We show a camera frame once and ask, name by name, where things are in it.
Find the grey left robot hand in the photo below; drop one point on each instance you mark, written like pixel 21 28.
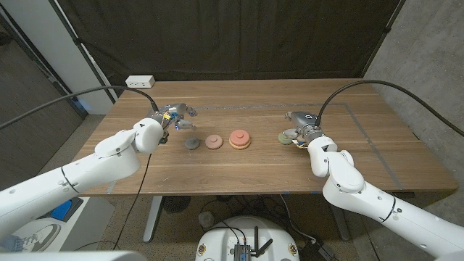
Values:
pixel 172 112

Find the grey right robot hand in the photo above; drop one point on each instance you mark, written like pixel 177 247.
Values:
pixel 306 123

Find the green disk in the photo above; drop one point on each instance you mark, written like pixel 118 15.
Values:
pixel 282 140

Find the coral red disk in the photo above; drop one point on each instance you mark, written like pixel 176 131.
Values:
pixel 239 137

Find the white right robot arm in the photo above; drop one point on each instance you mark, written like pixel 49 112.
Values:
pixel 362 195

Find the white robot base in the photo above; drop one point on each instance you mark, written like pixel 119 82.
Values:
pixel 221 243

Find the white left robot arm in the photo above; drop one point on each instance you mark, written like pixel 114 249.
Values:
pixel 90 170

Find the small dark grey disk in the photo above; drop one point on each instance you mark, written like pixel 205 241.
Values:
pixel 192 144

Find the white power strip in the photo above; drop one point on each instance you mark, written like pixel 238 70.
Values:
pixel 140 81

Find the dusty pink disk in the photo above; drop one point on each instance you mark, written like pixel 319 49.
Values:
pixel 214 142

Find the large orange disk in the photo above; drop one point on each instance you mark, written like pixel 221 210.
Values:
pixel 239 147

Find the round black table foot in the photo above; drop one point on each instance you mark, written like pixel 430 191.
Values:
pixel 176 203

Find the black backdrop curtain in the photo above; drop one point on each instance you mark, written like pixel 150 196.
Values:
pixel 232 36

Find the grey table leg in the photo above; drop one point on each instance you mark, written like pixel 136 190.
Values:
pixel 339 224

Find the white table leg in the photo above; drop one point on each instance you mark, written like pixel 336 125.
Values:
pixel 154 217

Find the round grey floor object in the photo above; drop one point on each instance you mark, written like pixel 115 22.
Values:
pixel 206 219

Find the black backdrop stand pole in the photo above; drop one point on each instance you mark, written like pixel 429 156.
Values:
pixel 387 29
pixel 77 41

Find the black power adapter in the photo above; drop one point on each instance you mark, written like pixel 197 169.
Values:
pixel 317 252

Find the grey radio box with antennas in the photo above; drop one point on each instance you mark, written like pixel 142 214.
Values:
pixel 242 252

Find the blue foot pedal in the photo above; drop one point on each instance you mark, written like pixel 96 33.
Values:
pixel 61 210

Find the white sneaker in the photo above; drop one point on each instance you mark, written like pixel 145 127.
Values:
pixel 43 233

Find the person's leg in jeans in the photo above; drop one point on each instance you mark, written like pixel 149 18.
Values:
pixel 9 243

